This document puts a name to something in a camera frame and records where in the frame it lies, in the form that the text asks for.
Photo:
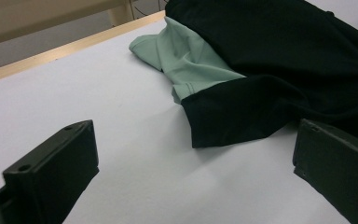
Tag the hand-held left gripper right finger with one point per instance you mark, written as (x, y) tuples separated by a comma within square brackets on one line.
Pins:
[(338, 165)]

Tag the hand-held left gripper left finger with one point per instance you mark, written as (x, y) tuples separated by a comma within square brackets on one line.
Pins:
[(52, 168)]

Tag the black and green garment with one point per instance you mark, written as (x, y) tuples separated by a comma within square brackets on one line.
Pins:
[(276, 46)]

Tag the wooden shelf unit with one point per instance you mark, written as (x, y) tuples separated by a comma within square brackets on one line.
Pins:
[(43, 18)]

